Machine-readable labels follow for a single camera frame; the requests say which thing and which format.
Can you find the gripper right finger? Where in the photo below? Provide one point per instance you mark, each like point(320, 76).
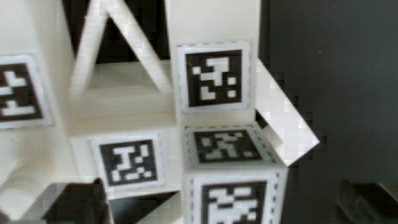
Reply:
point(366, 205)

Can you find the white chair seat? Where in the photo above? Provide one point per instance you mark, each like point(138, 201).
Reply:
point(126, 153)

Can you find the white chair back frame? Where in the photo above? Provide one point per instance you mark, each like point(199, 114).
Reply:
point(87, 74)

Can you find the white tagged cube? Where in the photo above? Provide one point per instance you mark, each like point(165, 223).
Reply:
point(233, 177)

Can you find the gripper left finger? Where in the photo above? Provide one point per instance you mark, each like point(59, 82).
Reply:
point(71, 204)

